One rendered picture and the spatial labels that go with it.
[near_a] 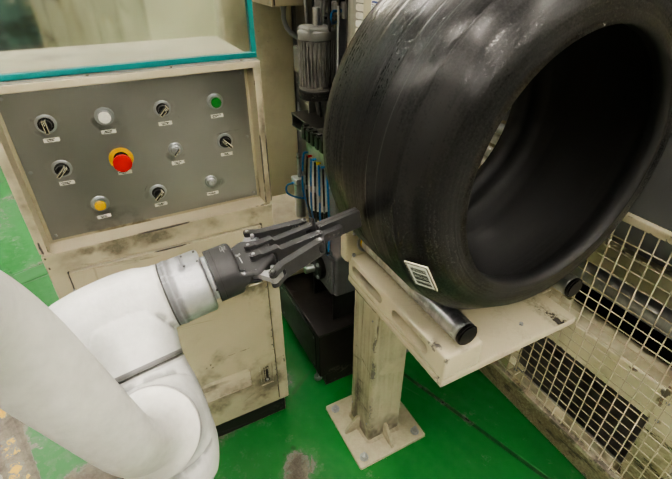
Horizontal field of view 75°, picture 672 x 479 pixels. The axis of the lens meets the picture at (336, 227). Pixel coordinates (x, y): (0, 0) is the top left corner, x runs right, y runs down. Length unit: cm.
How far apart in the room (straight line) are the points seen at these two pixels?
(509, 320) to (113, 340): 77
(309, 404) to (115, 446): 143
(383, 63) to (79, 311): 50
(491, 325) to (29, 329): 86
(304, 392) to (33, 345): 159
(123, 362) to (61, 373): 25
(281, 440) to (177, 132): 113
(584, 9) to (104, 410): 65
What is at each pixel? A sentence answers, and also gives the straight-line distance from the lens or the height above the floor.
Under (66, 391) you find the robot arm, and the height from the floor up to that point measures 123.
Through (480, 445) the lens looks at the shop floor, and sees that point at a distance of 180.
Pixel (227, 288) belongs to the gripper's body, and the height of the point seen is 109.
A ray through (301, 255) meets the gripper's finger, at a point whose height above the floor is 112.
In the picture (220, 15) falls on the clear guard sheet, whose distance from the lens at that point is 107.
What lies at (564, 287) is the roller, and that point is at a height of 90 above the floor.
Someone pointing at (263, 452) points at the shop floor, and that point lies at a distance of 173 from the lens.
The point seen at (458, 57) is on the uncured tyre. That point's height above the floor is 137.
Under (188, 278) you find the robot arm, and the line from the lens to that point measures 59.
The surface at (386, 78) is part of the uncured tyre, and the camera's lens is 62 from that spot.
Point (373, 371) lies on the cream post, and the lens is 143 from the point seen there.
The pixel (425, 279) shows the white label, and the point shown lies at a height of 106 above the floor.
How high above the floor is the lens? 147
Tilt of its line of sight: 32 degrees down
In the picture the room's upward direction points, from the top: straight up
